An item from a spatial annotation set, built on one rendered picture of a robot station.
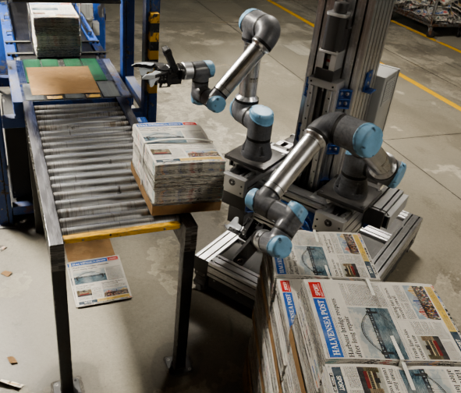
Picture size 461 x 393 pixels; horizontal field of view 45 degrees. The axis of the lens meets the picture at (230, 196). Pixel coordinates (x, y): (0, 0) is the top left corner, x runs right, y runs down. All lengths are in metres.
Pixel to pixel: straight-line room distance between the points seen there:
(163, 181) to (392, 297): 0.96
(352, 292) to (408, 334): 0.18
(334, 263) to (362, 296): 0.50
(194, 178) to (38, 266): 1.39
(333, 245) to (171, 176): 0.66
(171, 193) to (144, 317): 0.95
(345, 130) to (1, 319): 1.89
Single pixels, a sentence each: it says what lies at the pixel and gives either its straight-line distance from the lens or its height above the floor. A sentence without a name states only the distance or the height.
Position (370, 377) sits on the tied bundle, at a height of 1.06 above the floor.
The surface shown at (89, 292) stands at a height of 0.01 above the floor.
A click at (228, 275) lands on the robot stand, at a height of 0.20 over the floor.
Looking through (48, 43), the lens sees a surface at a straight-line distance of 3.90.
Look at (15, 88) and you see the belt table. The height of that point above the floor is 0.79.
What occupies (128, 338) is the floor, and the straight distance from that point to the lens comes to 2.79.
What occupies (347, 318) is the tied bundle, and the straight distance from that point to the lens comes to 1.45.
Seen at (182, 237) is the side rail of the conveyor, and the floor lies 0.74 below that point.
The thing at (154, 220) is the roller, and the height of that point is 0.80.
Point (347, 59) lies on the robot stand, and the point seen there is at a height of 1.34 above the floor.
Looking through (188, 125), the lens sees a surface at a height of 1.03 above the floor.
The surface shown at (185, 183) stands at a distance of 2.11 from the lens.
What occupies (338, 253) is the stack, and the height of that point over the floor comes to 0.83.
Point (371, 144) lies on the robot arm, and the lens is 1.96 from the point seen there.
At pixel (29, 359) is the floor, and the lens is 2.75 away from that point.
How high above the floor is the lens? 2.01
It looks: 31 degrees down
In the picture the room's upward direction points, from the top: 7 degrees clockwise
